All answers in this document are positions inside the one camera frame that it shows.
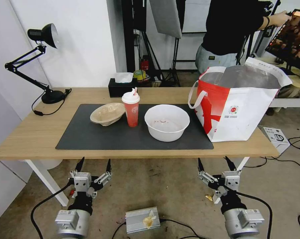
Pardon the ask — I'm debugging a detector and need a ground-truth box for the black desk lamp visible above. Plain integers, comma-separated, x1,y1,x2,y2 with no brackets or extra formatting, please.
4,23,66,105

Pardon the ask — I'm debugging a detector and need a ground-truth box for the black light stand tripod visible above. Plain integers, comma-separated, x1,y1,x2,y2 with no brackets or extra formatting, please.
163,37,182,88

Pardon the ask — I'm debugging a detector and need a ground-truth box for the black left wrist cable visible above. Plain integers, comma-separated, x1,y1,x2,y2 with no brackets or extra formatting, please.
30,184,76,239

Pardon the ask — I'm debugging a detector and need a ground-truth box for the black framed monitor screen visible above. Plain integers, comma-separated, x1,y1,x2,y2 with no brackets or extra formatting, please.
265,9,300,71

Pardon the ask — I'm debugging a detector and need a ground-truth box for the white plastic bowl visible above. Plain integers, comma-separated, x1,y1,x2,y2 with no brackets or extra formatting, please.
144,104,191,143

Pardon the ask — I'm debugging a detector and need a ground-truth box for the white bench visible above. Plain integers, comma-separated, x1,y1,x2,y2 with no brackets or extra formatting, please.
268,97,300,109

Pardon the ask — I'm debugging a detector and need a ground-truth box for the red cup with white lid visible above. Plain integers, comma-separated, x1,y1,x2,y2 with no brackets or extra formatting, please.
122,91,141,128

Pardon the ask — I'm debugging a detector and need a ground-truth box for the black cable of silver box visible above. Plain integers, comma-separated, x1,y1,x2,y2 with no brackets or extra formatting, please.
159,218,201,239
111,221,128,239

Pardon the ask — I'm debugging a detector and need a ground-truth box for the black floor cable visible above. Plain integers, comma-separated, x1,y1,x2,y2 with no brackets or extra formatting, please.
244,156,300,173

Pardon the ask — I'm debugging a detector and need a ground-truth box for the red white takeout bag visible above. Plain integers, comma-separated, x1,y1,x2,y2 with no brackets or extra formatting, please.
187,56,293,143

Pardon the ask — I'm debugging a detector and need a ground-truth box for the white table leg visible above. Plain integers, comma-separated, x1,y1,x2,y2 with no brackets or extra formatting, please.
24,159,70,207
235,156,250,172

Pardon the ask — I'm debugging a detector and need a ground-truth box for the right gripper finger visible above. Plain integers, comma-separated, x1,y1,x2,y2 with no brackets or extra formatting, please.
225,156,242,177
197,158,217,187

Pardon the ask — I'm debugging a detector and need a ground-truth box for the black desk mat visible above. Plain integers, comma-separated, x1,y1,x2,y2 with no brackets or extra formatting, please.
55,103,215,150

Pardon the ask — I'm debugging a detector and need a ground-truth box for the white cardboard box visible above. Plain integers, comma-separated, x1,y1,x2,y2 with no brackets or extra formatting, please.
262,126,291,155

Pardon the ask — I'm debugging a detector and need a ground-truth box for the silver metal box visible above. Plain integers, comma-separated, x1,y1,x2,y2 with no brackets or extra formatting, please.
125,206,161,235

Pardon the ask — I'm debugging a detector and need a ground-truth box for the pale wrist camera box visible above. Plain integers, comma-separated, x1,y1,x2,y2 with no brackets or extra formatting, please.
222,171,240,193
74,172,92,194

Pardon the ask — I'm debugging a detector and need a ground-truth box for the black tissue box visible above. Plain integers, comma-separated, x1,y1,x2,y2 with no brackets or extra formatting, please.
108,78,138,98

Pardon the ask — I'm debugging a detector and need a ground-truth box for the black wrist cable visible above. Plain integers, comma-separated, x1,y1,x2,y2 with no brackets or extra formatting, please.
236,191,274,239
30,184,76,239

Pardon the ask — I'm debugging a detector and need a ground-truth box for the crumpled brown paper bowl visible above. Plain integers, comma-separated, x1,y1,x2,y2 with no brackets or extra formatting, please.
90,102,126,127

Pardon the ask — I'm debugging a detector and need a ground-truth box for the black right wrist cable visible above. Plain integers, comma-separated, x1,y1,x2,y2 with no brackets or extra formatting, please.
236,191,274,239

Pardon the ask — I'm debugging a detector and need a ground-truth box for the white tissue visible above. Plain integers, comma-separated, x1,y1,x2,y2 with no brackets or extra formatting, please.
114,72,134,84

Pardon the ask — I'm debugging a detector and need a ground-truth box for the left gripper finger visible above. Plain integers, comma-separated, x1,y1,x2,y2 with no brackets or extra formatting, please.
70,156,85,179
93,159,113,186

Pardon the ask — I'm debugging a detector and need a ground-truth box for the black lamp power cable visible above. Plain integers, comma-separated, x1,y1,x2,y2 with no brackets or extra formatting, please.
31,88,72,117

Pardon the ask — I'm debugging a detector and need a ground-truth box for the yellow green tape roll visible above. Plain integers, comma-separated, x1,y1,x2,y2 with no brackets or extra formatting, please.
133,70,147,82

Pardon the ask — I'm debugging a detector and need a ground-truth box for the small red device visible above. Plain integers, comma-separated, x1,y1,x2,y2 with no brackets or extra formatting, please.
141,55,150,72

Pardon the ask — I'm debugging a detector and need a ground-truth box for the grey softbox panel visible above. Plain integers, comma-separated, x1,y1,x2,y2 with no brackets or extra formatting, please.
149,0,183,39

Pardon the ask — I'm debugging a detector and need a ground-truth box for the person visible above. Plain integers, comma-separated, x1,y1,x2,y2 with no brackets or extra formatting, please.
195,0,268,75

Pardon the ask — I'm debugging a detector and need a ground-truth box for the crumpled paper scrap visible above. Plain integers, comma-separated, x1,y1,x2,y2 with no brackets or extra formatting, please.
142,210,157,230

